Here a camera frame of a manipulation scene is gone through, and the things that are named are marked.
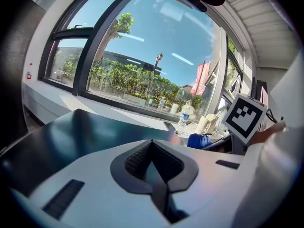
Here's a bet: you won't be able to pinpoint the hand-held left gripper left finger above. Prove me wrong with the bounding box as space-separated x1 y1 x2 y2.
30 139 164 228

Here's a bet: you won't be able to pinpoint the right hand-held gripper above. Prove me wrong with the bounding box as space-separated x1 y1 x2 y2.
201 93 268 155

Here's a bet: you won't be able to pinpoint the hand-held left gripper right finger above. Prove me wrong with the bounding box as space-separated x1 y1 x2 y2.
152 139 258 228

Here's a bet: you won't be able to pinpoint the blue cloth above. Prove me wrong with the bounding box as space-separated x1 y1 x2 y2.
187 133 212 149

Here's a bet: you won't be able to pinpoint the person's right forearm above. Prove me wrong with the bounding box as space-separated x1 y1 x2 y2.
250 120 287 145

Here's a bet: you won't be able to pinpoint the cream cloth bag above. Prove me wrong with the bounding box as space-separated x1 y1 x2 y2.
196 112 223 137

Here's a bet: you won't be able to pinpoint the clear water bottle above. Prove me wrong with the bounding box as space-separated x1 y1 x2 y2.
177 105 191 128

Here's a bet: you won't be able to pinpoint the black smartphone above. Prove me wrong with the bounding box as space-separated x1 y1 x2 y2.
163 121 178 133

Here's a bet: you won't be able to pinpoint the leaning wooden boards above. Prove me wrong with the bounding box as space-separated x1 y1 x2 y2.
251 76 269 132

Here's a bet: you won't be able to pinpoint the red banner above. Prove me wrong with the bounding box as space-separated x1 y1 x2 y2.
190 61 211 96

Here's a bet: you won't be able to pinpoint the narrow side window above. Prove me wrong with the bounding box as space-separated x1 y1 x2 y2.
223 36 243 99

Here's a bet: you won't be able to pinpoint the street lamp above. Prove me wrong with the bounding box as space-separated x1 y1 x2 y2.
153 52 164 75

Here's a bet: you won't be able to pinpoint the grey window ledge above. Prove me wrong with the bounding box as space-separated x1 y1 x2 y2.
21 80 228 140

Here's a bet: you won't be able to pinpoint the green hedge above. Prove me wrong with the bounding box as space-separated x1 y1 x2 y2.
53 58 202 109

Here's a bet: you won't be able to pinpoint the large black framed window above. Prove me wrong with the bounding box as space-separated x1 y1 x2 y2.
38 0 223 122

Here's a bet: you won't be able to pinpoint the tall black cabinet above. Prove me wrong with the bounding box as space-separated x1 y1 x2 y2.
0 0 47 149

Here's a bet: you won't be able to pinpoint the green tree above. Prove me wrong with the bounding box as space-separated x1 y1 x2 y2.
103 12 134 61

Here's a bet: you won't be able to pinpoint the black cable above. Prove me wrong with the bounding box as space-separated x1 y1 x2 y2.
266 108 278 124

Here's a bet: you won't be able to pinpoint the black head camera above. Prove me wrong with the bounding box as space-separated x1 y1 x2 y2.
181 0 208 13

